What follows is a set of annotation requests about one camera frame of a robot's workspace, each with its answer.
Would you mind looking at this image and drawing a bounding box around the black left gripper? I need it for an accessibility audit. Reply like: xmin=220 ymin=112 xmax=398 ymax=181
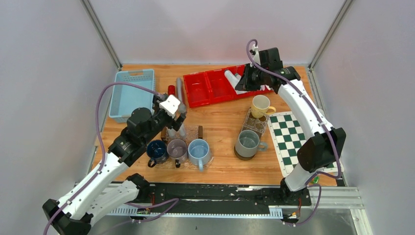
xmin=142 ymin=93 xmax=187 ymax=144

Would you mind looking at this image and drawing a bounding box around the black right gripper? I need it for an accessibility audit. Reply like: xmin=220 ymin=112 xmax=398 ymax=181
xmin=235 ymin=64 xmax=268 ymax=92

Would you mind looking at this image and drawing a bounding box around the grey toothpaste tube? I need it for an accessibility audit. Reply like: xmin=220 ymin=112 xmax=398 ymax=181
xmin=178 ymin=123 xmax=186 ymax=138

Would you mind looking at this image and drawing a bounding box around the cream yellow mug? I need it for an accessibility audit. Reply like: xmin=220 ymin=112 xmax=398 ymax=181
xmin=251 ymin=95 xmax=276 ymax=118

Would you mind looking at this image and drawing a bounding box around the purple grey mug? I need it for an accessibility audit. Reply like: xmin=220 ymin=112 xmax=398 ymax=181
xmin=167 ymin=139 xmax=188 ymax=168

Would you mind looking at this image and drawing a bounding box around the dark blue mug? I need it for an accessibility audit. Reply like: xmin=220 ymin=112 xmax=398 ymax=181
xmin=146 ymin=140 xmax=169 ymax=168

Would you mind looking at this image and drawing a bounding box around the clear textured plastic sheet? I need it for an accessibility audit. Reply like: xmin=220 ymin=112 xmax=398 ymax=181
xmin=240 ymin=108 xmax=269 ymax=138

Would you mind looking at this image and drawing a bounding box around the light blue mug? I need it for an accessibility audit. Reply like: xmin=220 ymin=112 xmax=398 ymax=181
xmin=187 ymin=139 xmax=212 ymax=172

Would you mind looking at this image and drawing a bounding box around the grey green mug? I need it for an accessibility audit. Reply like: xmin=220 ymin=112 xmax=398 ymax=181
xmin=234 ymin=130 xmax=268 ymax=161

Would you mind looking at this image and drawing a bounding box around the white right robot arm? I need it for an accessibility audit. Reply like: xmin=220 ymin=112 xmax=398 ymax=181
xmin=235 ymin=44 xmax=346 ymax=205

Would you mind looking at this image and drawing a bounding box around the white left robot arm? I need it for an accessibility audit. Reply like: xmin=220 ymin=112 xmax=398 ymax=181
xmin=43 ymin=95 xmax=186 ymax=235

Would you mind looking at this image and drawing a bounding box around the red bin with toothpaste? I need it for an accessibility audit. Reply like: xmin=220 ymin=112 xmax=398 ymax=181
xmin=224 ymin=65 xmax=272 ymax=98

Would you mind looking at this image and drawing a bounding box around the brown oval wooden tray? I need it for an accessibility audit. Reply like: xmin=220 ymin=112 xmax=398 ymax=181
xmin=234 ymin=108 xmax=269 ymax=161

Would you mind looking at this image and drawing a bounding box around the silver microphone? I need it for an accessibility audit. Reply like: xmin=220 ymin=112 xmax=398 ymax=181
xmin=176 ymin=77 xmax=186 ymax=113

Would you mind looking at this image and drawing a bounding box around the red glitter microphone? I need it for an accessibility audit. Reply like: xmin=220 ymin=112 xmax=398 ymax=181
xmin=168 ymin=85 xmax=176 ymax=96

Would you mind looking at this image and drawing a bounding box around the light blue plastic basket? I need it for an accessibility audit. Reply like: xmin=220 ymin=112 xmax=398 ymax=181
xmin=109 ymin=69 xmax=155 ymax=123

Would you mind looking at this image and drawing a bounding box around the green white chessboard mat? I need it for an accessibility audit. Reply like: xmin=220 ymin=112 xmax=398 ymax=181
xmin=267 ymin=111 xmax=345 ymax=179

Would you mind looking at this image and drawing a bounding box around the orange green tape roll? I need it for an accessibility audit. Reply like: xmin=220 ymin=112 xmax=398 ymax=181
xmin=309 ymin=176 xmax=320 ymax=185

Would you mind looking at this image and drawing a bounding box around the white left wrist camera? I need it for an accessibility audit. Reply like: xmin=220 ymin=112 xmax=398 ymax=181
xmin=161 ymin=95 xmax=181 ymax=118

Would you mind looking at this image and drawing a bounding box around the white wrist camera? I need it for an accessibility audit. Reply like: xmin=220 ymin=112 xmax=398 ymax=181
xmin=250 ymin=45 xmax=261 ymax=65
xmin=161 ymin=95 xmax=181 ymax=118

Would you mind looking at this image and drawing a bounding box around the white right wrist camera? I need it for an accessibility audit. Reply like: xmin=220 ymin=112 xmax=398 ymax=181
xmin=250 ymin=45 xmax=261 ymax=65

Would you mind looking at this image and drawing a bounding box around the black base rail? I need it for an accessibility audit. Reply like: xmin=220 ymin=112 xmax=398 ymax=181
xmin=132 ymin=183 xmax=311 ymax=214

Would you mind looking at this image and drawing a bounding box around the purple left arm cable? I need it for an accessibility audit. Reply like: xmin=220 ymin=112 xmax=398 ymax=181
xmin=43 ymin=81 xmax=180 ymax=235

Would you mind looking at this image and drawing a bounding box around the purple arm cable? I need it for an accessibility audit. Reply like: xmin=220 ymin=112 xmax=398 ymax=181
xmin=43 ymin=81 xmax=180 ymax=235
xmin=246 ymin=39 xmax=343 ymax=227

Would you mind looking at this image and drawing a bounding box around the aluminium corner frame post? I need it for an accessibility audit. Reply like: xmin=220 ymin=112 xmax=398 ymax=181
xmin=308 ymin=0 xmax=354 ymax=70

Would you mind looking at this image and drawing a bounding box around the left aluminium frame post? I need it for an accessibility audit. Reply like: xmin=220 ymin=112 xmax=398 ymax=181
xmin=80 ymin=0 xmax=122 ymax=71

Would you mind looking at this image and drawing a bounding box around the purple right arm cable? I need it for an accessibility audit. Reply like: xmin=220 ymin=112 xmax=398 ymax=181
xmin=246 ymin=39 xmax=343 ymax=227

